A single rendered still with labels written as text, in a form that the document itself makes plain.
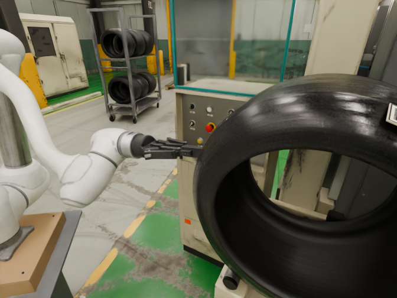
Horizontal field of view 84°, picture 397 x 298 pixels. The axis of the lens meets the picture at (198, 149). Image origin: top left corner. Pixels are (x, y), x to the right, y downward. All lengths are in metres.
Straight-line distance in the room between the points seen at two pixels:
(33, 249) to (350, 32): 1.35
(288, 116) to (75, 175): 0.59
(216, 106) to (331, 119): 0.85
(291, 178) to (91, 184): 0.67
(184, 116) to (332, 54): 0.81
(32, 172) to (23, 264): 0.37
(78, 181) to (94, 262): 1.35
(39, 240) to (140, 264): 0.87
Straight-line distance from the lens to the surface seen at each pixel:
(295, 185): 0.89
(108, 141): 0.77
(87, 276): 1.98
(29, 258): 1.21
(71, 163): 0.75
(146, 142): 0.71
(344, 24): 0.75
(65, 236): 1.33
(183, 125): 1.32
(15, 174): 1.25
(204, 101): 1.21
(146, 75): 5.11
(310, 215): 0.92
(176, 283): 1.79
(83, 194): 0.74
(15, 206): 1.22
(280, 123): 0.39
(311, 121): 0.39
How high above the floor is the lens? 1.52
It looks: 27 degrees down
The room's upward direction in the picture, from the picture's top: straight up
